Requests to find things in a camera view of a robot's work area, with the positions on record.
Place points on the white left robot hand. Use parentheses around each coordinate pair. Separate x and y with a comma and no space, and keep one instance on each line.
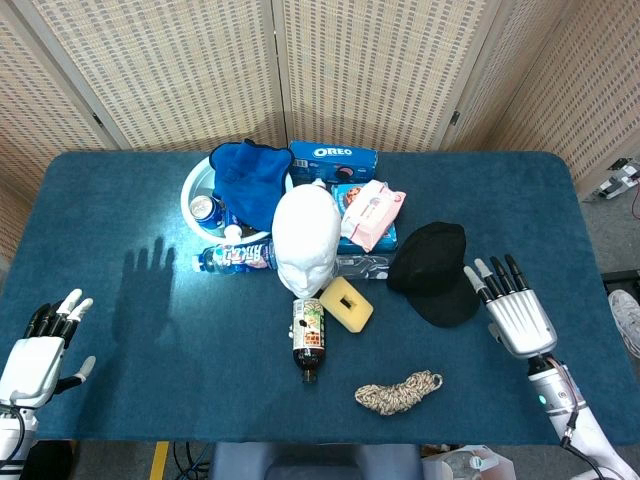
(35,365)

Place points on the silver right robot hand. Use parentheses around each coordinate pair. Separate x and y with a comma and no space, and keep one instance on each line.
(522,320)

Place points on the black baseball cap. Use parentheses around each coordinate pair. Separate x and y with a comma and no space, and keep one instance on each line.
(435,272)

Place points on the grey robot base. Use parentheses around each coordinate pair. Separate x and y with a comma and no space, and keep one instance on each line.
(315,462)

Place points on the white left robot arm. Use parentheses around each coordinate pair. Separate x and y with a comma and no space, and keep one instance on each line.
(12,440)

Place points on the white sneaker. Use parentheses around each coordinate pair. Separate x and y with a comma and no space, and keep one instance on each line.
(625,320)

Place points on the white plastic container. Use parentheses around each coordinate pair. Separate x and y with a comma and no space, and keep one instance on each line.
(465,462)

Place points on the blue cookie box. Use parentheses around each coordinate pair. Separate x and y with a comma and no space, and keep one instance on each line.
(372,245)

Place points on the white power strip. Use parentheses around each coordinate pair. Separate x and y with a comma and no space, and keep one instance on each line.
(617,177)

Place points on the yellow sponge with slot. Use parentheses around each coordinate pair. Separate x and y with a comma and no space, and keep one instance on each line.
(345,304)

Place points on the pink wet wipes pack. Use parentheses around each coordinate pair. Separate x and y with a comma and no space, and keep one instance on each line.
(372,212)

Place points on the brown tea bottle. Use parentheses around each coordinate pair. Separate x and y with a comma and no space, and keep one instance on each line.
(310,330)

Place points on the blue labelled drink bottle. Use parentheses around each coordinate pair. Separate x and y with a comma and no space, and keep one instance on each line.
(235,257)

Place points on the blue soda can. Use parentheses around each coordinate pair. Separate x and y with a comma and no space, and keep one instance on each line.
(206,209)

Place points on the white foam mannequin head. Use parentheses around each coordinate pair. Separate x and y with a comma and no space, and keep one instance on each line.
(305,240)

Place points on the small white capped bottle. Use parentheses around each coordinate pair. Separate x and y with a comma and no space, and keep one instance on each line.
(233,231)

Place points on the white plastic basin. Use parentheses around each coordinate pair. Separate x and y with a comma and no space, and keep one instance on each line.
(192,185)

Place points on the blue Oreo box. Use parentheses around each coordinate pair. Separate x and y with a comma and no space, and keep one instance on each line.
(332,157)

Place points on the blue cloth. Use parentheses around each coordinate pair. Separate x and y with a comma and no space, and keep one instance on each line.
(250,180)

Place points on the woven folding screen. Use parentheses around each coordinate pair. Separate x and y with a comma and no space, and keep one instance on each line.
(175,70)

